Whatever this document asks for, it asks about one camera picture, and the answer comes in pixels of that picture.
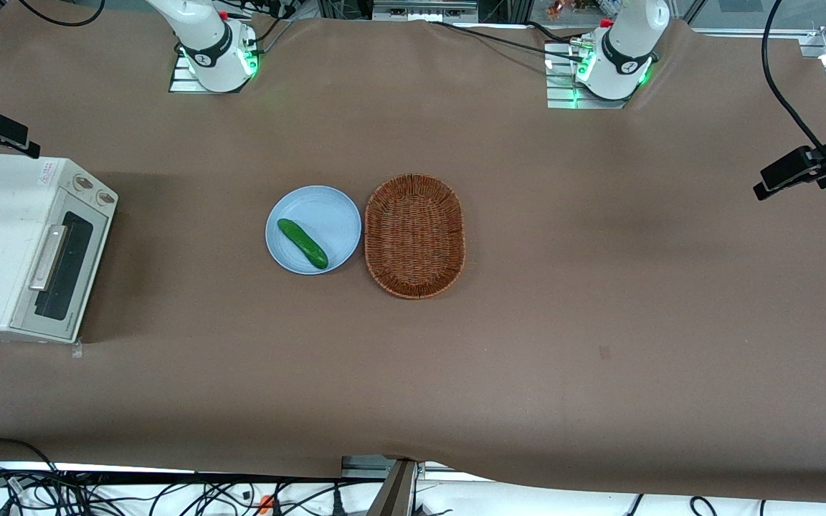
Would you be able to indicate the brown table cloth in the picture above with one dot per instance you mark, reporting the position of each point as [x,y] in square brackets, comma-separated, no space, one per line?
[528,358]

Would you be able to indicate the round oven knob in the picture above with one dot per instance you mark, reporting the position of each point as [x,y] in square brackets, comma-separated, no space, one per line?
[83,183]
[106,197]

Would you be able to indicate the light blue plate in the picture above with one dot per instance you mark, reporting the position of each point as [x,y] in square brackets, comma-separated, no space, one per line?
[320,215]

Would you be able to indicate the green cucumber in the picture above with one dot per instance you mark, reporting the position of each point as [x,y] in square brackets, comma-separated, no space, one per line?
[302,244]

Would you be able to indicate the oval brown wicker basket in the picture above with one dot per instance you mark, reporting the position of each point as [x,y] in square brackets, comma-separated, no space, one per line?
[413,236]

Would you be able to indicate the oven door with glass window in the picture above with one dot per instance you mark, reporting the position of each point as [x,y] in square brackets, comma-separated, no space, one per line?
[22,308]

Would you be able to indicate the red and white oven sticker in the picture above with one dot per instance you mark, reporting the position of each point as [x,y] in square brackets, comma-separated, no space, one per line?
[47,172]

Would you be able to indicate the aluminium arm base plate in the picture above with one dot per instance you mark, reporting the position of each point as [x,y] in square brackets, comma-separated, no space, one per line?
[560,86]
[178,82]

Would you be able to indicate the clear plastic stopper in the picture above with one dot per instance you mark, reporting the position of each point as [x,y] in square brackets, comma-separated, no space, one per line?
[76,350]

